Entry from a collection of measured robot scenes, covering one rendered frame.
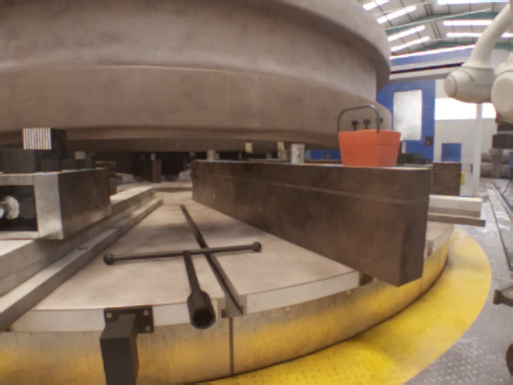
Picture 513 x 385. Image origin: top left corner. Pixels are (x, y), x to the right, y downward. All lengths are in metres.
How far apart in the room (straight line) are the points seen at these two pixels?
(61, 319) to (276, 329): 0.66
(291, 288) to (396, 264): 0.34
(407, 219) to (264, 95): 0.87
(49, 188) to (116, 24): 0.89
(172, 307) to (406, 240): 0.73
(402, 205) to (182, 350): 0.81
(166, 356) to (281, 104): 1.18
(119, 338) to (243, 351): 0.46
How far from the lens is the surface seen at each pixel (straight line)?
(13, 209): 1.23
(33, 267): 1.11
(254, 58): 1.66
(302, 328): 1.13
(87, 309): 0.95
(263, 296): 0.95
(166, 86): 1.37
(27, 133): 1.33
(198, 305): 0.77
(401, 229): 0.98
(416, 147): 6.42
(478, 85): 1.16
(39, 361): 1.13
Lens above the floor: 0.72
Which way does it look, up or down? 7 degrees down
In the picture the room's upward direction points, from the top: straight up
